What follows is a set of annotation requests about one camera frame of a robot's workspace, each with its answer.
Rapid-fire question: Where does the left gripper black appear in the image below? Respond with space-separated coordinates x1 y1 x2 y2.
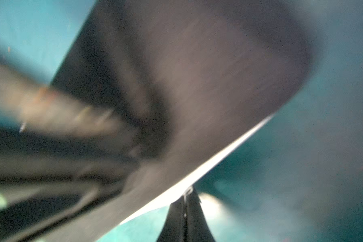
0 62 138 242

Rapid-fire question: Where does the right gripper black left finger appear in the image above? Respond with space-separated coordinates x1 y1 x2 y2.
157 197 186 242

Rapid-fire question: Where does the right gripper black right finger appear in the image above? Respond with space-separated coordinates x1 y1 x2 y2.
185 187 215 242

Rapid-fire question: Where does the black grey zippered umbrella case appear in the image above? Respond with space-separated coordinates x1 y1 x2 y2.
38 1 309 242

